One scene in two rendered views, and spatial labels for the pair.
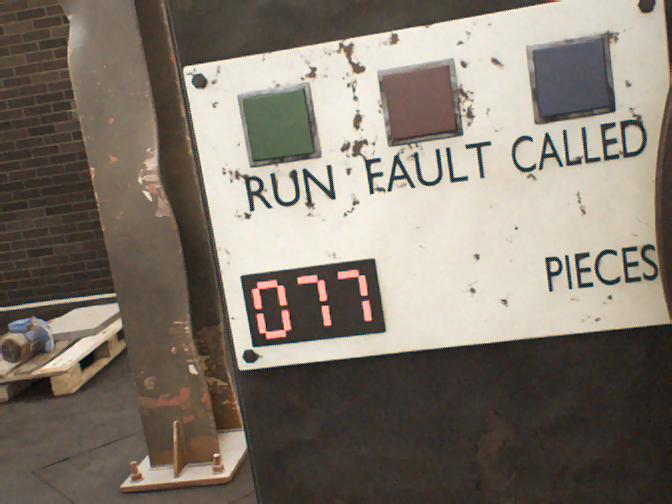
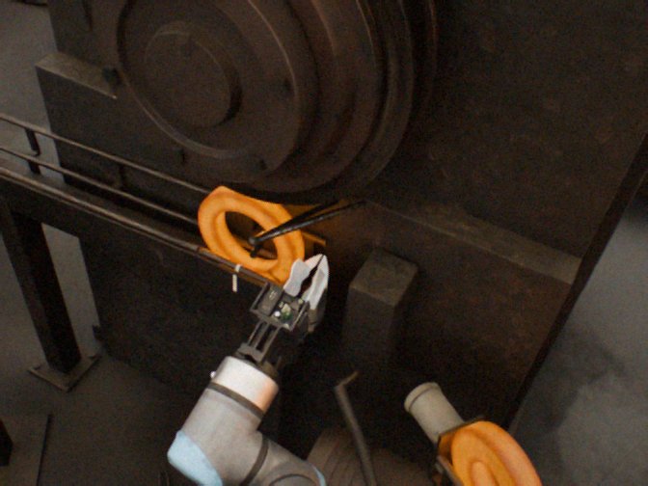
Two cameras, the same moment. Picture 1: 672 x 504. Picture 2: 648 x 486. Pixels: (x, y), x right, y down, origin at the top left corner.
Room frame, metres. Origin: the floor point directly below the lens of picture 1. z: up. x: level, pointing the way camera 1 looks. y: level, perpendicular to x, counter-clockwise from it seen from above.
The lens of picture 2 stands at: (-0.38, -0.67, 1.56)
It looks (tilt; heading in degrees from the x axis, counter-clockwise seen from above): 46 degrees down; 13
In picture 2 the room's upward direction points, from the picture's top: 6 degrees clockwise
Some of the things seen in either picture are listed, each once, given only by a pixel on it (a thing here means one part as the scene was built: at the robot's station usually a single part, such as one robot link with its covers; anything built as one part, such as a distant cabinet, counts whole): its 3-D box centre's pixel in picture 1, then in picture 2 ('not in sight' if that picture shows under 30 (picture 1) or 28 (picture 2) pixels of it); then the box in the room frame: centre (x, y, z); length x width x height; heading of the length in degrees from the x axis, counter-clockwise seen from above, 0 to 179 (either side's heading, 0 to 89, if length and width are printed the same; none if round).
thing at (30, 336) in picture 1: (35, 334); not in sight; (4.66, 1.65, 0.25); 0.40 x 0.24 x 0.22; 170
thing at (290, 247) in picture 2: not in sight; (250, 236); (0.36, -0.37, 0.75); 0.18 x 0.03 x 0.18; 79
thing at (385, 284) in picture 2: not in sight; (375, 322); (0.32, -0.61, 0.68); 0.11 x 0.08 x 0.24; 170
